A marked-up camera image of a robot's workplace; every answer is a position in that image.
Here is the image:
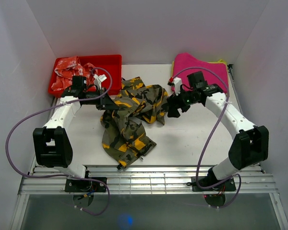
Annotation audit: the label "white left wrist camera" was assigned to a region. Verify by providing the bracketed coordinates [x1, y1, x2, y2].
[93, 74, 107, 89]

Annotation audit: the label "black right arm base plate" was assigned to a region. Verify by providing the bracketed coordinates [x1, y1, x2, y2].
[191, 174, 237, 192]

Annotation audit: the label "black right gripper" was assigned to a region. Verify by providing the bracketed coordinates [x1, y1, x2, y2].
[166, 86, 199, 118]

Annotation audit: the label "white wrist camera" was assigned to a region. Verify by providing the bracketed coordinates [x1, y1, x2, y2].
[168, 77, 182, 92]
[93, 74, 107, 89]

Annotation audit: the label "yellow-green folded cloth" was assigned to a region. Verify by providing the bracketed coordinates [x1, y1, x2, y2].
[171, 59, 228, 70]

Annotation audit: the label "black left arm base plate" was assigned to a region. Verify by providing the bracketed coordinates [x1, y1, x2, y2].
[64, 179, 106, 193]

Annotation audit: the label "red plastic bin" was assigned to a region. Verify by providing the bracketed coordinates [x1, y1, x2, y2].
[48, 55, 122, 98]

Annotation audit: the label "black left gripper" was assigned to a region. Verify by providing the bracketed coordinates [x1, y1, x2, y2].
[83, 87, 119, 111]

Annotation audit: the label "orange white floral garment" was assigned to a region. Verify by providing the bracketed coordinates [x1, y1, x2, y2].
[51, 56, 98, 91]

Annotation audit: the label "aluminium table edge rail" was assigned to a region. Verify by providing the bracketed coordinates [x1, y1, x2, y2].
[19, 165, 278, 195]

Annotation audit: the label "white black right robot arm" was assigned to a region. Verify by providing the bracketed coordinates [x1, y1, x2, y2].
[168, 71, 269, 190]

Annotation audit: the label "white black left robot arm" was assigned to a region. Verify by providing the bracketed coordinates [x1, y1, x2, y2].
[33, 74, 118, 192]

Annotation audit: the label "camouflage yellow green trousers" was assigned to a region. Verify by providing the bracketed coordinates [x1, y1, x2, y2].
[100, 77, 168, 170]

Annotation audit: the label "pink folded towel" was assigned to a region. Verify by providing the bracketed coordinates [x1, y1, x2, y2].
[171, 53, 229, 93]

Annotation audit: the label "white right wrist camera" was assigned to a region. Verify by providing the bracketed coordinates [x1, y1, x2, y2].
[168, 77, 182, 92]

